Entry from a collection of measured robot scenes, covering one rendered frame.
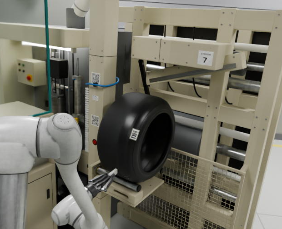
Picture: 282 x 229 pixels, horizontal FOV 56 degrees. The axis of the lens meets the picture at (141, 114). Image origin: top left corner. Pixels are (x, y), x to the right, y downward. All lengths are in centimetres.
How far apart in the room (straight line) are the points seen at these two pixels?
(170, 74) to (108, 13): 58
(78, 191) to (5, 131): 40
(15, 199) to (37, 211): 114
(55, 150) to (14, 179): 15
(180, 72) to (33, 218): 141
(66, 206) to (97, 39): 98
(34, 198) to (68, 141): 117
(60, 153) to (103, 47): 94
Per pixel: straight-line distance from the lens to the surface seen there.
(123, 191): 174
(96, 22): 174
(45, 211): 212
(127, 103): 157
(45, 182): 200
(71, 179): 110
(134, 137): 145
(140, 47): 184
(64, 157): 93
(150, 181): 196
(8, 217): 94
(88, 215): 121
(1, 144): 90
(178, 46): 170
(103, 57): 170
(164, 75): 191
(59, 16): 526
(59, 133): 85
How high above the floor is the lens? 185
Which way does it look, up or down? 18 degrees down
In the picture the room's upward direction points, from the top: 4 degrees clockwise
